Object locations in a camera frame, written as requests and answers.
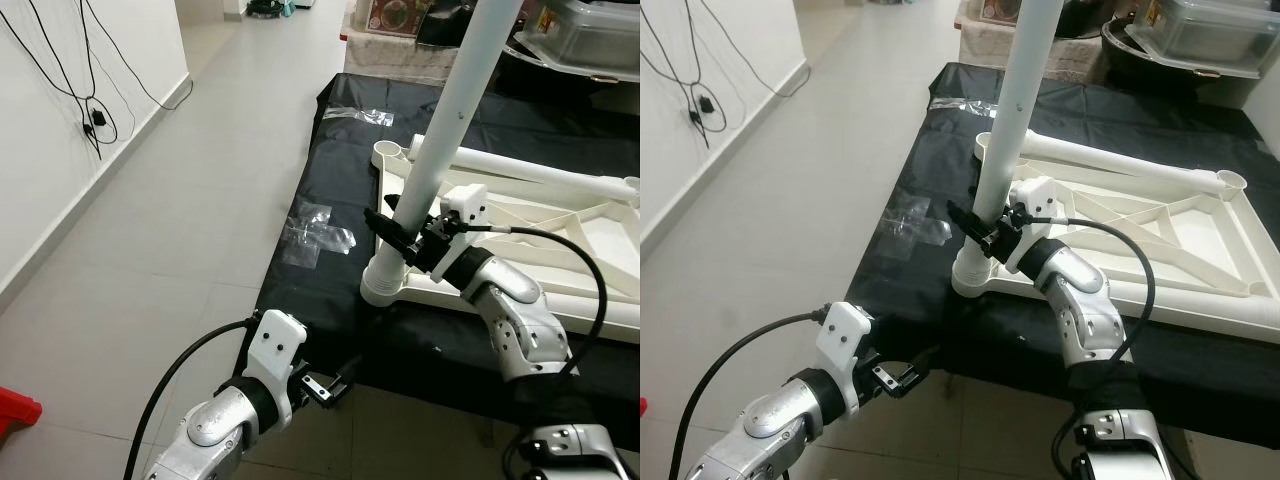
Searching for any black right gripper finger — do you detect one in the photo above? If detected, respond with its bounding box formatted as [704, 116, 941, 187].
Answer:
[948, 199, 999, 251]
[363, 207, 416, 257]

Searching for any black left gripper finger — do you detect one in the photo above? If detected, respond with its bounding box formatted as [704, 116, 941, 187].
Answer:
[882, 346, 942, 395]
[308, 354, 367, 403]

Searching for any white children table top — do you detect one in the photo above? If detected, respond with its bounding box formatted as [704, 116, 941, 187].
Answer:
[950, 130, 1280, 333]
[358, 138, 640, 346]

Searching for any crumpled clear tape piece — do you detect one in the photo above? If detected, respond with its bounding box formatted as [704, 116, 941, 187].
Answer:
[880, 195, 953, 263]
[278, 200, 358, 268]

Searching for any black tablecloth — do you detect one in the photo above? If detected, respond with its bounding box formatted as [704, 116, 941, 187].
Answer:
[845, 62, 1280, 451]
[255, 72, 640, 453]

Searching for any clear tape strip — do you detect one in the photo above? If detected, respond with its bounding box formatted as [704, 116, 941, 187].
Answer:
[928, 95, 1004, 118]
[322, 104, 398, 128]

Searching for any beige patterned bench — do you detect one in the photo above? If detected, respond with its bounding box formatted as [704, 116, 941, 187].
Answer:
[955, 22, 1106, 81]
[340, 28, 466, 86]

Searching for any black round basin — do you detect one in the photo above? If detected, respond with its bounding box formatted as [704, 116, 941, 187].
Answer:
[1100, 18, 1246, 83]
[505, 35, 640, 99]

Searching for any black plastic bag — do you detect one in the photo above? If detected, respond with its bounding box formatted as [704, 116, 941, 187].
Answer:
[415, 0, 473, 47]
[1058, 0, 1113, 41]

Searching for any orange-lidded storage box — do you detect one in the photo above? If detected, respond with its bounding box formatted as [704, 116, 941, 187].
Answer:
[962, 0, 1023, 29]
[345, 0, 433, 41]

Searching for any clear plastic storage bin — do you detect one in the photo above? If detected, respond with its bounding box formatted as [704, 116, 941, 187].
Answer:
[1140, 0, 1280, 66]
[535, 0, 640, 79]

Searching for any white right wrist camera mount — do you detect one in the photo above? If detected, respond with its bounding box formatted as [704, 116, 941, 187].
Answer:
[414, 184, 490, 277]
[1000, 176, 1059, 276]

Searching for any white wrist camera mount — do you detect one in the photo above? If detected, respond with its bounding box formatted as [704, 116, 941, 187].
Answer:
[414, 184, 490, 277]
[1000, 176, 1059, 276]
[815, 303, 873, 386]
[244, 309, 309, 389]

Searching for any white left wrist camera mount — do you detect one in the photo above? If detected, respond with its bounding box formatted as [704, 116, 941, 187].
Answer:
[244, 309, 309, 389]
[815, 303, 873, 386]

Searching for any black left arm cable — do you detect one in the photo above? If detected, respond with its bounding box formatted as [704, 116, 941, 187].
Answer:
[668, 310, 829, 480]
[122, 316, 257, 480]

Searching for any long thin black wall cable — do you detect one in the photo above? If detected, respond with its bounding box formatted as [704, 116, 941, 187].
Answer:
[95, 0, 193, 111]
[698, 0, 811, 96]

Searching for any looped black wall cable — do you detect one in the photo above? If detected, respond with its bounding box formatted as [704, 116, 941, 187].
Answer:
[640, 5, 728, 151]
[0, 8, 119, 161]

